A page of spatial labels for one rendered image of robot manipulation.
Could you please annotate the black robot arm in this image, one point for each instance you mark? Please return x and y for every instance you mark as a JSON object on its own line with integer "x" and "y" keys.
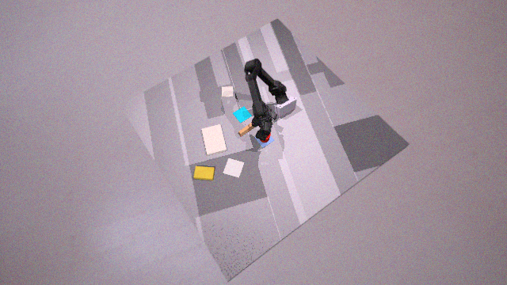
{"x": 262, "y": 114}

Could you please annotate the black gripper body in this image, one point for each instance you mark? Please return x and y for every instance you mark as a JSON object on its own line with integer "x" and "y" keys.
{"x": 263, "y": 137}

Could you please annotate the yellow rectangular block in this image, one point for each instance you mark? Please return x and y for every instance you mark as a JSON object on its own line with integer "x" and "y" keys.
{"x": 204, "y": 173}

